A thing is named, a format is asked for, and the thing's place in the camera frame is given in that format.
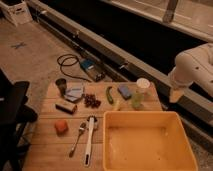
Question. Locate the blue sponge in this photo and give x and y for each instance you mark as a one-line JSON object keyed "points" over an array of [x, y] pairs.
{"points": [[124, 91]]}

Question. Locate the blue power supply box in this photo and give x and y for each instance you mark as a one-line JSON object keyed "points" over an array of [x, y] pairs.
{"points": [[93, 71]]}

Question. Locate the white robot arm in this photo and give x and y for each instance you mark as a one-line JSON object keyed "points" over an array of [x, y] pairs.
{"points": [[192, 66]]}

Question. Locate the metal spoon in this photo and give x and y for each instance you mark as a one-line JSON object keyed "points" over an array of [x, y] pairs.
{"points": [[81, 131]]}

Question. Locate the white cardboard box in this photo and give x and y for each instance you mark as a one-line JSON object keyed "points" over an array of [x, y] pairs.
{"points": [[17, 14]]}

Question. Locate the yellow plastic bin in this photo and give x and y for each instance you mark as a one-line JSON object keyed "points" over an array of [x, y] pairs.
{"points": [[146, 141]]}

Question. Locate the tan suction gripper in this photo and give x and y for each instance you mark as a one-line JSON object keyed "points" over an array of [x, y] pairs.
{"points": [[175, 95]]}

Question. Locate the white paper cup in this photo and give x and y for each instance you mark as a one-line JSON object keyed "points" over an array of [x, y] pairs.
{"points": [[143, 85]]}

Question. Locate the black chair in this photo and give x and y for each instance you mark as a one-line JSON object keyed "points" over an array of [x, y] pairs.
{"points": [[14, 115]]}

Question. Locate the bunch of purple grapes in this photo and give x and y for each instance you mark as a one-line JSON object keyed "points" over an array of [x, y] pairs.
{"points": [[90, 100]]}

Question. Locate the blue grey cloth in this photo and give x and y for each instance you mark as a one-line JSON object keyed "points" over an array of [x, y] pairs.
{"points": [[74, 93]]}

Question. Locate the dark metal cup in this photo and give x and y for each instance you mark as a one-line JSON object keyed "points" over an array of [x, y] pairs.
{"points": [[61, 83]]}

